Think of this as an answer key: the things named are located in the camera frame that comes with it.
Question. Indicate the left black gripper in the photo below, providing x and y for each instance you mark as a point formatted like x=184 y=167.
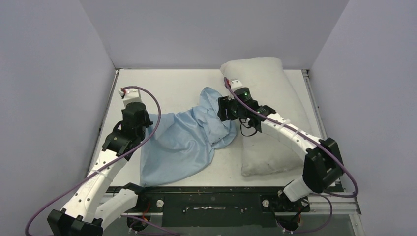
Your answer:
x=148 y=121

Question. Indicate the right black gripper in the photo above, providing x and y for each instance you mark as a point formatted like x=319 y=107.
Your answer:
x=223 y=108

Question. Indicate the light blue pillowcase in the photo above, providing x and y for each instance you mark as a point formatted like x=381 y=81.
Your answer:
x=184 y=143

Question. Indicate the white pillow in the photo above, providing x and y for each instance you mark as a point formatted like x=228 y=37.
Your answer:
x=268 y=84

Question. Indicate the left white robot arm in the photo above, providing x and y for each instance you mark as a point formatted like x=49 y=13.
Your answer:
x=78 y=216

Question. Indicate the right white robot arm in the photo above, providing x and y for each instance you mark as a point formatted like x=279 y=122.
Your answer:
x=321 y=158

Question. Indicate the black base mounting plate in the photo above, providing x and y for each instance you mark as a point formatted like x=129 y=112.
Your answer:
x=218 y=206

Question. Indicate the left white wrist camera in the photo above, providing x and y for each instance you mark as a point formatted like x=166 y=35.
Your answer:
x=130 y=95

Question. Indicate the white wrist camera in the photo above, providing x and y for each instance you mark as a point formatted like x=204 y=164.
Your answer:
x=235 y=84
x=130 y=95

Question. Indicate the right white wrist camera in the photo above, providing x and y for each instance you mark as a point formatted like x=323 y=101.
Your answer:
x=235 y=84

